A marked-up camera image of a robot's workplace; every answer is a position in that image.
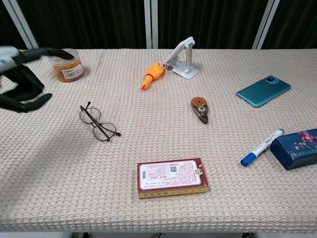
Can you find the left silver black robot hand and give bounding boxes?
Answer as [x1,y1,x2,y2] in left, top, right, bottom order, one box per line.
[0,46,75,114]

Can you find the thin black eyeglasses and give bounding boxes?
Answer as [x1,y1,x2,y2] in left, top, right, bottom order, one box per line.
[79,101,122,143]

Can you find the clear jar of rubber bands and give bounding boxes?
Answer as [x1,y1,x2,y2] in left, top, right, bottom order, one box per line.
[49,49,85,83]

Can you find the dark green curtain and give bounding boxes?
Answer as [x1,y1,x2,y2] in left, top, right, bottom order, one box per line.
[0,0,317,50]

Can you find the orange rubber chicken toy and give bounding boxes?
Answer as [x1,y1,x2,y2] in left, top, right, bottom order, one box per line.
[140,62,165,90]

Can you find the white folding phone stand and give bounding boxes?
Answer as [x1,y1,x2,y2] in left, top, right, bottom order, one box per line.
[163,36,200,80]

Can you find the brown correction tape dispenser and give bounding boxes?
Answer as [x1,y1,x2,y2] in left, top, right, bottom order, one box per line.
[190,96,210,125]

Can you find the red playing card box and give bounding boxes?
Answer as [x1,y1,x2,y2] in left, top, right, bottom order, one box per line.
[137,158,211,200]

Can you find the beige waffle tablecloth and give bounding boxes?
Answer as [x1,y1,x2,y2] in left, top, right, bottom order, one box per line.
[0,48,317,234]

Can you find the teal smartphone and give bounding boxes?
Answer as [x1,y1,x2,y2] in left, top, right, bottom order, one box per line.
[235,75,292,109]

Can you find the blue white marker pen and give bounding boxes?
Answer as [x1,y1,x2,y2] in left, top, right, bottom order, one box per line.
[240,128,285,168]

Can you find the dark blue floral box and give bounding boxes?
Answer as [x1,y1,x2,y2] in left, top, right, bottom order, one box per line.
[269,128,317,171]

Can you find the white slanted frame post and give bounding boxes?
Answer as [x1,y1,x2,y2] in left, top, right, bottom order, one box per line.
[1,0,40,50]
[252,0,282,50]

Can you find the white upright frame post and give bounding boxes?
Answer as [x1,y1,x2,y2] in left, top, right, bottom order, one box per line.
[144,0,159,50]

